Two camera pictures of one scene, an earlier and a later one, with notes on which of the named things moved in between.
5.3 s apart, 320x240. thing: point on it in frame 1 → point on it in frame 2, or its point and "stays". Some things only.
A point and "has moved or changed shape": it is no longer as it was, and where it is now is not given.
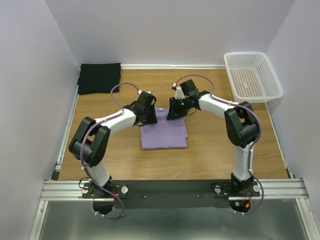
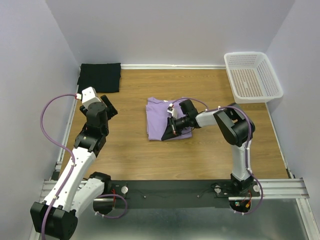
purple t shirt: [165, 133] has moved or changed shape
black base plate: [173, 193] stays
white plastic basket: [252, 77] stays
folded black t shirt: [97, 78] stays
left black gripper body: [150, 117] → [111, 110]
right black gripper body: [179, 107] → [176, 125]
